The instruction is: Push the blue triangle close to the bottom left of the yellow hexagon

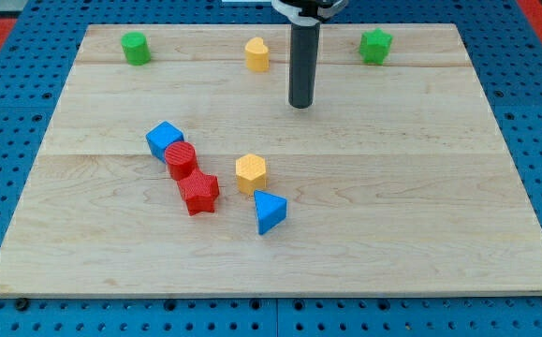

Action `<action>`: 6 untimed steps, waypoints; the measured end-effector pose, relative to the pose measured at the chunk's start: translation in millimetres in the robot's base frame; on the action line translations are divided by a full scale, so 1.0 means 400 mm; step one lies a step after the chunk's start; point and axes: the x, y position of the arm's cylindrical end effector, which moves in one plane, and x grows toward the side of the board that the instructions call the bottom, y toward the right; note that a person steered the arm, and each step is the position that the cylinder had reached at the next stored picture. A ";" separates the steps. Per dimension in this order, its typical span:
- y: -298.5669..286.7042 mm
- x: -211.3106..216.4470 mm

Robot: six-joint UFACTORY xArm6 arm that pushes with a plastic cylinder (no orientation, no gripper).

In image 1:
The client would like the yellow hexagon block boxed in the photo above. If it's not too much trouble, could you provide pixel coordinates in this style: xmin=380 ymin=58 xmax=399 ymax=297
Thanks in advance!
xmin=235 ymin=154 xmax=267 ymax=196

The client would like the blue triangle block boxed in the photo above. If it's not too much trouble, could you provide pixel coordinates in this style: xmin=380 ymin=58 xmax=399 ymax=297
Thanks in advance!
xmin=254 ymin=190 xmax=287 ymax=235

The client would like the red star block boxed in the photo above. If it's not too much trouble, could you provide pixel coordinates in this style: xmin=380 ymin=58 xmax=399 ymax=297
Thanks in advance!
xmin=177 ymin=168 xmax=220 ymax=216

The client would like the wooden board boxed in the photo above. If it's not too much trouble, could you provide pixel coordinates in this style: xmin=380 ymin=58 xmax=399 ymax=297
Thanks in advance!
xmin=0 ymin=24 xmax=542 ymax=299

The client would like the red cylinder block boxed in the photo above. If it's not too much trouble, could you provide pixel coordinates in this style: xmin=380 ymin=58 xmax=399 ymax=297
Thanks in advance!
xmin=164 ymin=141 xmax=198 ymax=181

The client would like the blue cube block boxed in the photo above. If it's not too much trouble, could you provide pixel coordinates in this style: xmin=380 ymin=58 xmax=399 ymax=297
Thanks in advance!
xmin=145 ymin=121 xmax=184 ymax=163

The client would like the yellow heart block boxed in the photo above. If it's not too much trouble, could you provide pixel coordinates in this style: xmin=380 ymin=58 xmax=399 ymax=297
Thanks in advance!
xmin=244 ymin=37 xmax=270 ymax=72

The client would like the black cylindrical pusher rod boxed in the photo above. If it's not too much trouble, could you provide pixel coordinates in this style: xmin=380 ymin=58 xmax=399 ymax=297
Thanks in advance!
xmin=288 ymin=23 xmax=320 ymax=109

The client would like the green star block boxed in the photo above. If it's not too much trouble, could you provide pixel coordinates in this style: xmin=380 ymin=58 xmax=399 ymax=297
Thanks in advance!
xmin=359 ymin=28 xmax=393 ymax=65

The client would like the green cylinder block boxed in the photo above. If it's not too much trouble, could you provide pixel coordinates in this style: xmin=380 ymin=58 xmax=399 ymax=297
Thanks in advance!
xmin=121 ymin=32 xmax=151 ymax=66

